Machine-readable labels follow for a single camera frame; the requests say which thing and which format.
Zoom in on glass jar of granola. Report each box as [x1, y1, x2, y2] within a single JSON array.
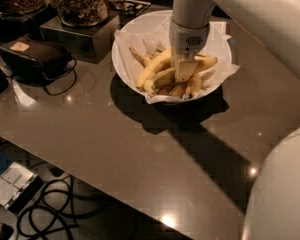
[[52, 0, 109, 27]]

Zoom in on black cable on table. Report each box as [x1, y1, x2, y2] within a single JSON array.
[[39, 57, 78, 97]]

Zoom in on black pouch with label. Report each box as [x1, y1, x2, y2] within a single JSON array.
[[0, 36, 72, 85]]

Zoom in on small banana right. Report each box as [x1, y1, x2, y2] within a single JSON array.
[[185, 74, 201, 98]]

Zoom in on banana with stem at back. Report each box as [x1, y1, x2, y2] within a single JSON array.
[[129, 47, 151, 66]]

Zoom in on black cables on floor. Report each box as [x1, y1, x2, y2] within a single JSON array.
[[0, 140, 108, 240]]

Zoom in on long yellow banana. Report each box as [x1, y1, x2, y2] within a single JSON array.
[[136, 49, 171, 90], [143, 56, 218, 96]]

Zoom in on dark square jar stand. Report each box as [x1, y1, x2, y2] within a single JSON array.
[[41, 11, 120, 64]]

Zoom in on black tray at back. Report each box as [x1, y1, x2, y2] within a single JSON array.
[[122, 0, 151, 18]]

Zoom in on small banana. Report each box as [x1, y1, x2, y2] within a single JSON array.
[[157, 83, 174, 96], [169, 83, 186, 98], [185, 74, 201, 98]]

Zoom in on small banana left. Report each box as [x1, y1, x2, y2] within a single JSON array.
[[157, 83, 174, 96]]

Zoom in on small banana middle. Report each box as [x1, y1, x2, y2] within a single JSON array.
[[169, 83, 186, 98]]

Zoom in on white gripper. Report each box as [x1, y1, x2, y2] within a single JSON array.
[[169, 19, 210, 82]]

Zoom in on white bowl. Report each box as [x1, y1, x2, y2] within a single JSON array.
[[111, 10, 233, 105]]

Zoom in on white paper liner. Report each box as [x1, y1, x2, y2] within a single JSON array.
[[114, 15, 241, 106]]

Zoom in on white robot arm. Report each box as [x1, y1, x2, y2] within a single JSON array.
[[170, 0, 300, 240]]

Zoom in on dark stand under cereal jar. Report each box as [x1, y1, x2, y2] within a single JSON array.
[[0, 5, 57, 43]]

